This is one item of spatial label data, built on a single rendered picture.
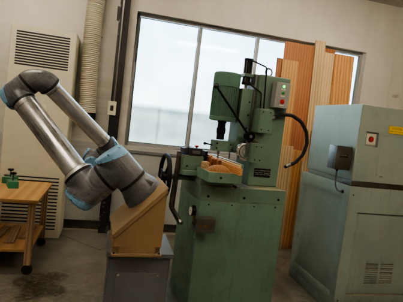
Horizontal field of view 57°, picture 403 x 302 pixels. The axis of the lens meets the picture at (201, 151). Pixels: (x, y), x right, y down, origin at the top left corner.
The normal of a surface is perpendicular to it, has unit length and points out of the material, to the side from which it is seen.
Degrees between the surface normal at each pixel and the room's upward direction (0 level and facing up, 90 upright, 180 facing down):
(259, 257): 90
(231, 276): 90
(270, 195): 90
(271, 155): 90
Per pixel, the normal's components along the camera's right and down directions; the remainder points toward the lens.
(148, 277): 0.22, 0.10
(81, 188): -0.10, -0.12
